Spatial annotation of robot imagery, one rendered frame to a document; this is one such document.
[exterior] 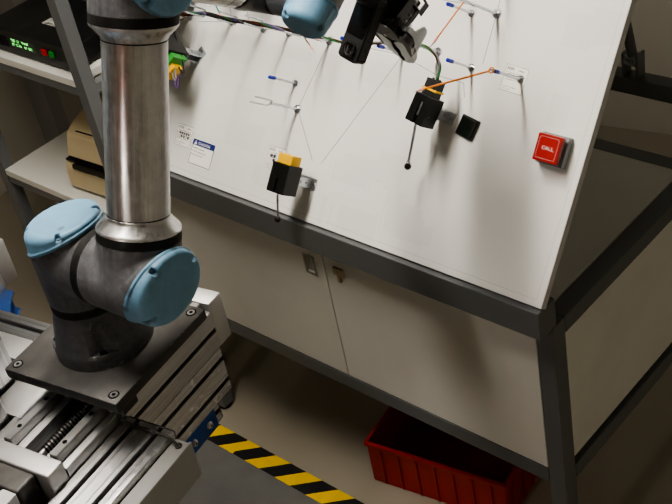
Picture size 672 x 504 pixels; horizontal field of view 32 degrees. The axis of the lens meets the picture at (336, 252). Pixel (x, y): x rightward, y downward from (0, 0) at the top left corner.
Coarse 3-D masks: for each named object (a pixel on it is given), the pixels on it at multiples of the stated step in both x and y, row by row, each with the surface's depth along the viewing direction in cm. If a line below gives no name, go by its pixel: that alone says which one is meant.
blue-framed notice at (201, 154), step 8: (192, 144) 270; (200, 144) 268; (208, 144) 267; (192, 152) 270; (200, 152) 268; (208, 152) 267; (192, 160) 270; (200, 160) 268; (208, 160) 266; (208, 168) 266
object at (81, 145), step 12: (84, 120) 308; (72, 132) 309; (84, 132) 306; (72, 144) 309; (84, 144) 306; (72, 156) 312; (84, 156) 308; (96, 156) 304; (72, 168) 311; (84, 168) 307; (96, 168) 305; (72, 180) 314; (84, 180) 310; (96, 180) 306; (96, 192) 310
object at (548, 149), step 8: (544, 136) 210; (552, 136) 209; (536, 144) 211; (544, 144) 210; (552, 144) 209; (560, 144) 208; (536, 152) 211; (544, 152) 210; (552, 152) 209; (560, 152) 209; (544, 160) 210; (552, 160) 209
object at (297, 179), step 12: (276, 168) 241; (288, 168) 239; (300, 168) 241; (276, 180) 241; (288, 180) 239; (300, 180) 244; (312, 180) 247; (276, 192) 240; (288, 192) 241; (276, 216) 244
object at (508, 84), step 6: (510, 66) 219; (516, 66) 218; (504, 72) 220; (510, 72) 219; (516, 72) 218; (522, 72) 218; (528, 72) 217; (504, 78) 220; (510, 78) 219; (504, 84) 220; (510, 84) 219; (516, 84) 218; (522, 84) 217; (504, 90) 220; (510, 90) 219; (516, 90) 218; (522, 90) 217
